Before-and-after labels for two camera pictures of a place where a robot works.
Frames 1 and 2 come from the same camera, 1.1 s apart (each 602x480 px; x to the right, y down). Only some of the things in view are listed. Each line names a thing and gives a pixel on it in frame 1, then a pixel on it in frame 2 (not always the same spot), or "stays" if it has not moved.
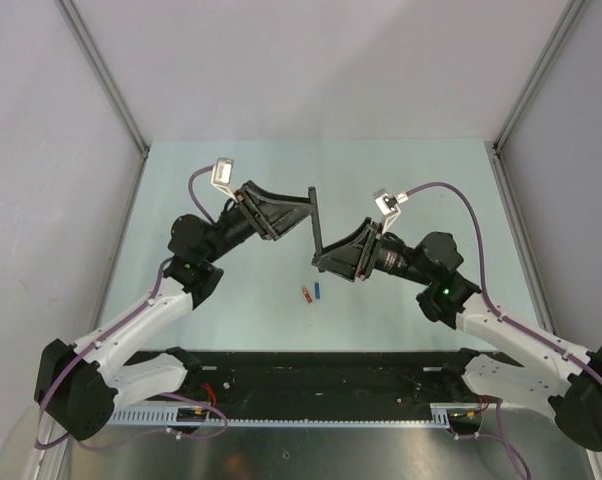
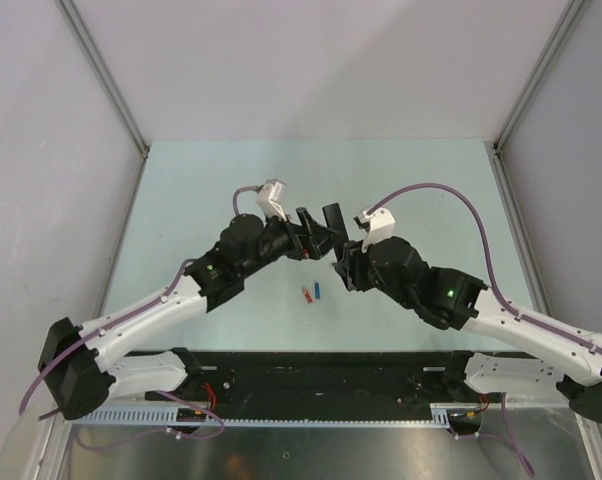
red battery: (308, 295) stays
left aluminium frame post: (69, 10) stays
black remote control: (316, 219) → (334, 220)
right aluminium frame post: (571, 12) stays
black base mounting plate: (331, 378) stays
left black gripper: (272, 215) → (310, 240)
